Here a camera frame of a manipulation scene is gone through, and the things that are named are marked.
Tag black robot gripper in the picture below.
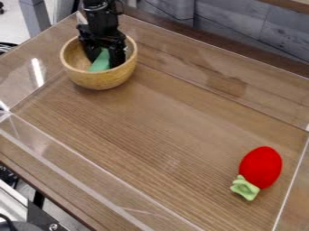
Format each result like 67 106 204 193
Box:
77 0 125 69

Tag green rectangular stick block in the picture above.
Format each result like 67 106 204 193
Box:
88 48 109 72

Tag brown wooden bowl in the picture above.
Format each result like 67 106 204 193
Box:
59 37 138 90

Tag clear acrylic tray walls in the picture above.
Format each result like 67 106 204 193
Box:
0 16 309 231

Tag black table leg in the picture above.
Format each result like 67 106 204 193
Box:
32 191 44 208

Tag red plush strawberry toy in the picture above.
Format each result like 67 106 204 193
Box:
230 146 283 201

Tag black bracket with bolt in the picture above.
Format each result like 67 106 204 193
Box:
26 202 68 231

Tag black cable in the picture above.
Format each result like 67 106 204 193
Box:
0 210 18 231

